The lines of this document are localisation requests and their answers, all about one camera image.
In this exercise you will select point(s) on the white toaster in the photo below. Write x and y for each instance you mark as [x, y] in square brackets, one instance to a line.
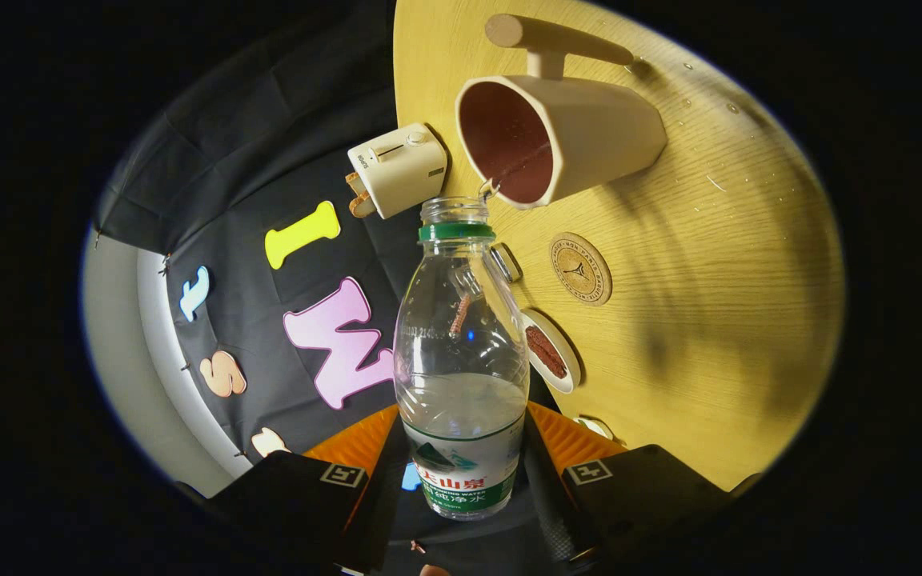
[405, 172]

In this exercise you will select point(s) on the black backdrop cloth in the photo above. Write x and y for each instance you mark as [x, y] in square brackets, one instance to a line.
[269, 120]

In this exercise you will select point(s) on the wooden table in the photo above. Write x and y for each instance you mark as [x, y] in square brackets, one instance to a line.
[709, 280]

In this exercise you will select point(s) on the brown meat piece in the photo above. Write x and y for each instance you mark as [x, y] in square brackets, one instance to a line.
[546, 352]

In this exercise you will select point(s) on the white round plate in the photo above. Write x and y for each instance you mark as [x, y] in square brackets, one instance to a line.
[567, 376]

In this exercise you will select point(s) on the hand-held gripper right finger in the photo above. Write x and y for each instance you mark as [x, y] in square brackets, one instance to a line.
[545, 496]

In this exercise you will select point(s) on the white divided condiment dish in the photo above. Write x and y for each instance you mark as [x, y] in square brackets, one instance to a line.
[595, 428]

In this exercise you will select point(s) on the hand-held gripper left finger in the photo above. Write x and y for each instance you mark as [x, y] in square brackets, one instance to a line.
[377, 512]

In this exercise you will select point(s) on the round cork coaster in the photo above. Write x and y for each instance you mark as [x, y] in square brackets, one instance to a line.
[581, 270]

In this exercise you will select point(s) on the clear plastic juice bottle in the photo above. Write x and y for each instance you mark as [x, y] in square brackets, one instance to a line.
[461, 416]

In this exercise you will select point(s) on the toast slice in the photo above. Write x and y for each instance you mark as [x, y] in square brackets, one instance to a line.
[363, 206]
[354, 184]

